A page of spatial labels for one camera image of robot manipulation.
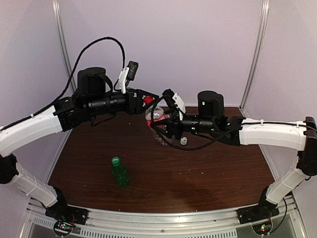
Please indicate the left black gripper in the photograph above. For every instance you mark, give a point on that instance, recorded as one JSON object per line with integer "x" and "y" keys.
{"x": 136, "y": 106}

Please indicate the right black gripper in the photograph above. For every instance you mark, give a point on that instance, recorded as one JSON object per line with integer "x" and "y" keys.
{"x": 173, "y": 126}

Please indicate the red bottle cap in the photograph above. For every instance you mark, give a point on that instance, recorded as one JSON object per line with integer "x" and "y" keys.
{"x": 148, "y": 99}

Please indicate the white bottle cap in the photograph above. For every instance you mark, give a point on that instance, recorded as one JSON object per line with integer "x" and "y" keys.
{"x": 183, "y": 141}

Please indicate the green bottle cap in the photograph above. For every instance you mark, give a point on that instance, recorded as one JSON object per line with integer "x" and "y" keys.
{"x": 116, "y": 161}

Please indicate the green plastic bottle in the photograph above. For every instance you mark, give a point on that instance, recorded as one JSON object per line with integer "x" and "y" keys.
{"x": 120, "y": 174}

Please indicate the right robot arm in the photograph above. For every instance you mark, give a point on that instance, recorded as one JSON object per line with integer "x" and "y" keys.
{"x": 236, "y": 131}

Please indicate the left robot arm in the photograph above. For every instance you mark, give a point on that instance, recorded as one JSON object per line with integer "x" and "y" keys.
{"x": 94, "y": 96}

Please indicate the right circuit board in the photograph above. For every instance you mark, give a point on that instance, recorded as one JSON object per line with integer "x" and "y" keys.
{"x": 262, "y": 228}

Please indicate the circuit board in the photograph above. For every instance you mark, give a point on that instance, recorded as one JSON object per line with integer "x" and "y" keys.
{"x": 262, "y": 228}
{"x": 62, "y": 228}

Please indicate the left circuit board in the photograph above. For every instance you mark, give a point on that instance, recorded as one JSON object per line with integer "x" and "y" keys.
{"x": 62, "y": 228}

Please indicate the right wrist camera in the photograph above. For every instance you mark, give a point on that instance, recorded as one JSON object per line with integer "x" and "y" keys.
{"x": 175, "y": 103}

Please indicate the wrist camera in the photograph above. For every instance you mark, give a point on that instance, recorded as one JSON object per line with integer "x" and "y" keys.
{"x": 175, "y": 103}
{"x": 126, "y": 75}

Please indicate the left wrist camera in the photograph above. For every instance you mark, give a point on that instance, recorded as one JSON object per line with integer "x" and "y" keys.
{"x": 126, "y": 75}

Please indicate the aluminium front rail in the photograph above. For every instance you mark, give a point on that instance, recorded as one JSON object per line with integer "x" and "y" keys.
{"x": 222, "y": 223}

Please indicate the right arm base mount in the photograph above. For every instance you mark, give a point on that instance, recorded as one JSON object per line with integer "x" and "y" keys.
{"x": 263, "y": 210}

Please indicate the left corner aluminium post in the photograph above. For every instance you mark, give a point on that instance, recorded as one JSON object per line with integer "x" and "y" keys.
{"x": 61, "y": 37}

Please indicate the corner aluminium post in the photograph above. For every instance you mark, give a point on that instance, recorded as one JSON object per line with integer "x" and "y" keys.
{"x": 61, "y": 37}
{"x": 264, "y": 16}

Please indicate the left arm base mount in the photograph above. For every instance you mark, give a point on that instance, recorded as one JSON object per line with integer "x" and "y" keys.
{"x": 61, "y": 211}

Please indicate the right corner aluminium post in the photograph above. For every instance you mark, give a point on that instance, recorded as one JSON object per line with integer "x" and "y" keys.
{"x": 264, "y": 16}

